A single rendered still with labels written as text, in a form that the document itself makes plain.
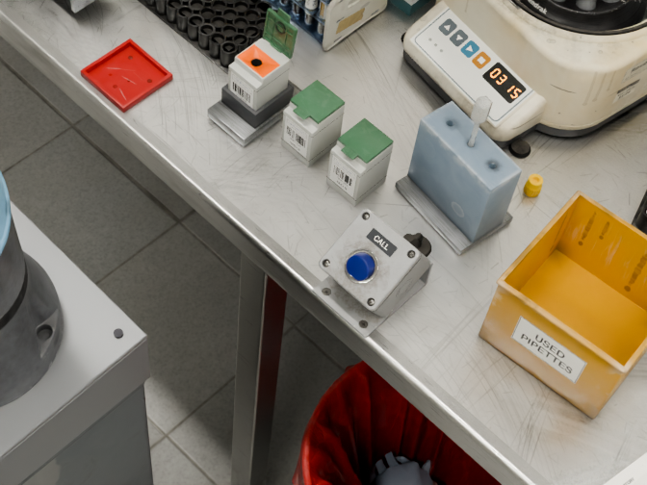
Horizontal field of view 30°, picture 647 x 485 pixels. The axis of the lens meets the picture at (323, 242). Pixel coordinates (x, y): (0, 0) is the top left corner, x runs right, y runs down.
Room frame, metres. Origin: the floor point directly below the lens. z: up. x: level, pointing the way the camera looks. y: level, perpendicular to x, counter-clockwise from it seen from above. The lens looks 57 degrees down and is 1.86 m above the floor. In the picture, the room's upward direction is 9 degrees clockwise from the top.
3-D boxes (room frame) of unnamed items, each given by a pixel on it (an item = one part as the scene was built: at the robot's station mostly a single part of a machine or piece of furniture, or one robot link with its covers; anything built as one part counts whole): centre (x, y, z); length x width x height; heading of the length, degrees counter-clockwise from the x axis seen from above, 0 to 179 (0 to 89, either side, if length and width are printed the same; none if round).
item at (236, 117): (0.79, 0.09, 0.89); 0.09 x 0.05 x 0.04; 143
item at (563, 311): (0.59, -0.25, 0.93); 0.13 x 0.13 x 0.10; 58
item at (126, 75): (0.81, 0.23, 0.88); 0.07 x 0.07 x 0.01; 53
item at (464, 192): (0.71, -0.12, 0.92); 0.10 x 0.07 x 0.10; 45
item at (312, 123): (0.76, 0.03, 0.91); 0.05 x 0.04 x 0.07; 143
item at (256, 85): (0.79, 0.09, 0.92); 0.05 x 0.04 x 0.06; 143
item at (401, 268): (0.62, -0.06, 0.92); 0.13 x 0.07 x 0.08; 143
